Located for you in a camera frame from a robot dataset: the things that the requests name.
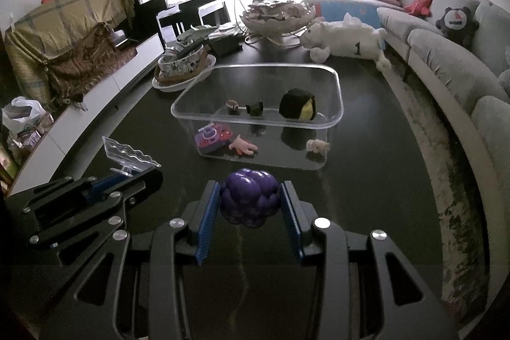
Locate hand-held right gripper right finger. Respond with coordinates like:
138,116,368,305
280,181,461,340

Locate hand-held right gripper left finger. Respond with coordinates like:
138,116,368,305
38,181,222,340

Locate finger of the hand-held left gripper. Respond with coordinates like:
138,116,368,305
30,167,163,249
6,175,122,214

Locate clear glass dish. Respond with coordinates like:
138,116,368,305
102,136,163,177

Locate purple toy grapes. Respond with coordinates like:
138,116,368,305
219,167,280,230

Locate clear plastic box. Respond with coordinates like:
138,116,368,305
171,63,344,170

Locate cream toy bear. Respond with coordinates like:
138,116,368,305
305,139,331,154

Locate pink toy figure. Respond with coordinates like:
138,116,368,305
229,135,259,156

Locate black desktop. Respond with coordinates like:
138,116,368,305
8,41,447,340

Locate white low cabinet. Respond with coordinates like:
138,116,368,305
8,33,166,197

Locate white plate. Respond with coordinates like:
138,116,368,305
152,57,218,93

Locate white plastic bag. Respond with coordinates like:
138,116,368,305
1,96,54,149

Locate black and yellow ball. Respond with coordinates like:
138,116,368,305
279,88,317,121

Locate brown fringed blanket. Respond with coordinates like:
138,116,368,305
42,21,138,112

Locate floral patterned basket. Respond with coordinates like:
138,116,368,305
155,43,218,83

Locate green leaf ornament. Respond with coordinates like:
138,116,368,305
175,25,220,50

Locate small black box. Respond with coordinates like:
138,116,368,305
209,35,244,56

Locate mottled grey rug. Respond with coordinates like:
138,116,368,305
382,65,495,325

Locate yellow plaid cloth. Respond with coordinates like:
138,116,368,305
3,0,136,105

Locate white piano bench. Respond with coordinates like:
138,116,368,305
156,0,226,46

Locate white plush toy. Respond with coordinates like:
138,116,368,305
300,12,393,72

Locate white tiered lotus stand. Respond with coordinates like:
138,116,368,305
218,0,319,46

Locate pile of snack packets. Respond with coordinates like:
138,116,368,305
248,0,315,22

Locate grey sofa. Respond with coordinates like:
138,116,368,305
343,0,510,329

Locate red starfish plush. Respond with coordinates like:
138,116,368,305
404,0,435,18

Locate dark round plush pillow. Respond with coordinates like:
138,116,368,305
435,6,480,46

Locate purple toy camera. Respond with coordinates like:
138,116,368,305
194,122,233,155

